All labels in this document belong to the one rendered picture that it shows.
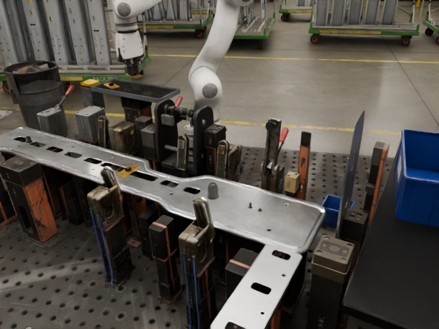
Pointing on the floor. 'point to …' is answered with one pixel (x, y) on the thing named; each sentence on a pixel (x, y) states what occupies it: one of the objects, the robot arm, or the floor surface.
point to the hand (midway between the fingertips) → (132, 69)
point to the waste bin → (34, 89)
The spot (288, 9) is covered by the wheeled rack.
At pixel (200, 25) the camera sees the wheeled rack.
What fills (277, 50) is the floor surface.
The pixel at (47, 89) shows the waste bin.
